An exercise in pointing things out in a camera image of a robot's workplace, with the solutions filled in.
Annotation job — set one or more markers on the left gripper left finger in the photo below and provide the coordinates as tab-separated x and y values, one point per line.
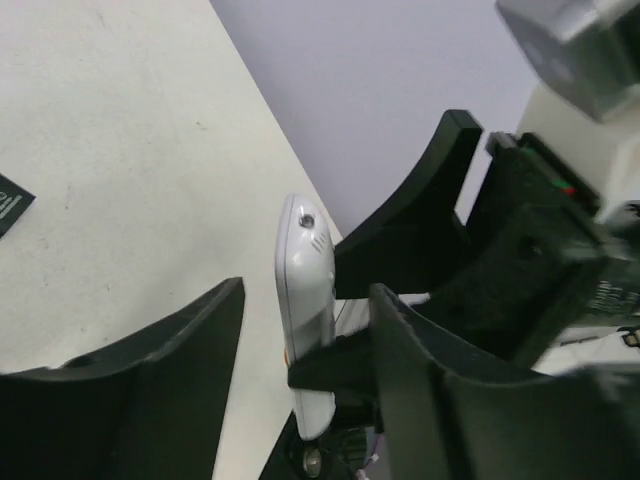
149	406

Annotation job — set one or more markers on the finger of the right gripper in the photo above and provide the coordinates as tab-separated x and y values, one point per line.
346	365

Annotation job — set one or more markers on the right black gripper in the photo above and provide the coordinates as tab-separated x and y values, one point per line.
542	263

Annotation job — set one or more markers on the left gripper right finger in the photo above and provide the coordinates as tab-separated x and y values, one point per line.
453	411

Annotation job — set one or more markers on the black remote control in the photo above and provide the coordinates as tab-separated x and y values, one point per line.
14	202

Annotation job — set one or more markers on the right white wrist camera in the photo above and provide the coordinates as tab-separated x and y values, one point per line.
585	107

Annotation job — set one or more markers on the white remote control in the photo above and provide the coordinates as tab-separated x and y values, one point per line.
304	269

